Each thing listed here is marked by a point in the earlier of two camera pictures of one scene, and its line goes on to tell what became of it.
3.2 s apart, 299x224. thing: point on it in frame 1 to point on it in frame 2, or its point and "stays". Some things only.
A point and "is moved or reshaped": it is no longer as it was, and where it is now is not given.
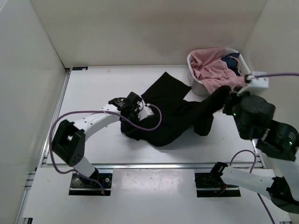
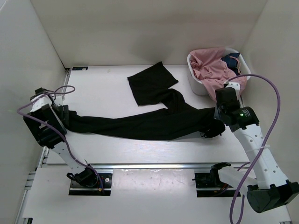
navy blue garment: (232, 62) stays
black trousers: (178, 113) is moved or reshaped
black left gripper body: (133, 114) to (59, 109)
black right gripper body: (231, 109) to (218, 110)
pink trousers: (212, 71) stays
